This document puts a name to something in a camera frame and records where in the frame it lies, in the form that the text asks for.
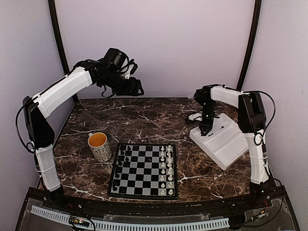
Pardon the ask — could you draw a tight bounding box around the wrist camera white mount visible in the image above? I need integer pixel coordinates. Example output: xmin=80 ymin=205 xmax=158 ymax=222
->
xmin=124 ymin=62 xmax=138 ymax=79
xmin=185 ymin=112 xmax=202 ymax=124

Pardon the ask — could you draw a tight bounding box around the black silver chess board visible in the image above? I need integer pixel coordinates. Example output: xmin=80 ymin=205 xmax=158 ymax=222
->
xmin=108 ymin=143 xmax=178 ymax=200

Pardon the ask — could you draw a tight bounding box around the white slotted cable duct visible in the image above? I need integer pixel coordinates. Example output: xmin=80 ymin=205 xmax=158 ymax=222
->
xmin=30 ymin=205 xmax=230 ymax=231

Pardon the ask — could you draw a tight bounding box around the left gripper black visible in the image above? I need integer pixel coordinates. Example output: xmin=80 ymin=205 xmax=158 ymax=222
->
xmin=99 ymin=69 xmax=144 ymax=96

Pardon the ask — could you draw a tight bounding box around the white plastic tray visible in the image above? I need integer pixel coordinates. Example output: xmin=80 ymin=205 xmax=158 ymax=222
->
xmin=190 ymin=113 xmax=248 ymax=170

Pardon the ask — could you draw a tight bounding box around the left black frame post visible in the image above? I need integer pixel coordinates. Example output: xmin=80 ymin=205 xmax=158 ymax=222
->
xmin=47 ymin=0 xmax=79 ymax=102

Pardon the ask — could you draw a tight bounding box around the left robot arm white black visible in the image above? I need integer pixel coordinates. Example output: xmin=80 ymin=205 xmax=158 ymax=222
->
xmin=20 ymin=48 xmax=144 ymax=210

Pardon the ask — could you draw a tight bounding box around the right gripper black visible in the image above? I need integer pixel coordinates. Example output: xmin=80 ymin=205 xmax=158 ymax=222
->
xmin=199 ymin=100 xmax=216 ymax=132

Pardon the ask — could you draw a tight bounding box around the black aluminium front rail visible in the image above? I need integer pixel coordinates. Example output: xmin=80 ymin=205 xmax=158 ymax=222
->
xmin=26 ymin=186 xmax=288 ymax=225

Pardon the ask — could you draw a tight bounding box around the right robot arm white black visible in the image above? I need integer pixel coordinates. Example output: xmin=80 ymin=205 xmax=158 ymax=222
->
xmin=187 ymin=84 xmax=270 ymax=185

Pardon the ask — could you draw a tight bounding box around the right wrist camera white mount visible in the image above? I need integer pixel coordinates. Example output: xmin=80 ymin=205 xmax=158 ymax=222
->
xmin=185 ymin=112 xmax=202 ymax=124

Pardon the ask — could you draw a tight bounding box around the right black frame post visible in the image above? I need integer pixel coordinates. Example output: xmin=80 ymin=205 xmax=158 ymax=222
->
xmin=236 ymin=0 xmax=262 ymax=91

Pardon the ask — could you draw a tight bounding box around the patterned mug orange inside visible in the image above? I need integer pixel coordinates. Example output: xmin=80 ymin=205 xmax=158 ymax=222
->
xmin=88 ymin=132 xmax=112 ymax=162

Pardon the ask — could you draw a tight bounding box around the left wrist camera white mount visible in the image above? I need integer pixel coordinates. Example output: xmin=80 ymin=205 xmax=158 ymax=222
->
xmin=124 ymin=62 xmax=138 ymax=79

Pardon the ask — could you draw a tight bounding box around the black frame post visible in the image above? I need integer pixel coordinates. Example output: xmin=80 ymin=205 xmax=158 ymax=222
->
xmin=47 ymin=0 xmax=79 ymax=102
xmin=236 ymin=0 xmax=262 ymax=91

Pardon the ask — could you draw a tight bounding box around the white chess pieces row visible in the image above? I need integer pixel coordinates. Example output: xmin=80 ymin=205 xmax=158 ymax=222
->
xmin=158 ymin=145 xmax=175 ymax=196

